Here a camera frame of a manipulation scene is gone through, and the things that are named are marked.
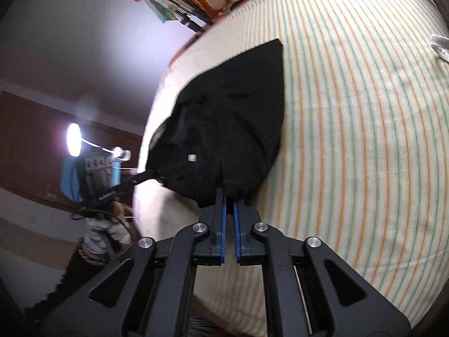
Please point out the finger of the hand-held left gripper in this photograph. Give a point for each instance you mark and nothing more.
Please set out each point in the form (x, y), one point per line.
(136, 179)

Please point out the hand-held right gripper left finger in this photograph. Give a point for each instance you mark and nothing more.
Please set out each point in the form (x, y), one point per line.
(221, 231)

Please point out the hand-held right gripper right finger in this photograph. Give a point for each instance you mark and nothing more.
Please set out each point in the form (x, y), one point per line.
(237, 231)

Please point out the black t-shirt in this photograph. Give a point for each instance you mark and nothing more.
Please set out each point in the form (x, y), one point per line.
(228, 119)

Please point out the blue chair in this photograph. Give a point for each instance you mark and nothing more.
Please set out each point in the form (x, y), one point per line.
(68, 179)

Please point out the white clip lamp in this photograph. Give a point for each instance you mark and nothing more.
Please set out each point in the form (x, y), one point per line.
(73, 140)

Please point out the person's body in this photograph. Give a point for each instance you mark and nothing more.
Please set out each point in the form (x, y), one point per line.
(101, 235)

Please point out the brown wooden door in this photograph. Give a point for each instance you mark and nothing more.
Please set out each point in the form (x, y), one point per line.
(31, 147)

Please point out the yellow striped bed sheet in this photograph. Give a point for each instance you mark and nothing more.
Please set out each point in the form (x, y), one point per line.
(350, 147)

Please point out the folded grey tripod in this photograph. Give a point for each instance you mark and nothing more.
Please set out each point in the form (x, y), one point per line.
(189, 17)

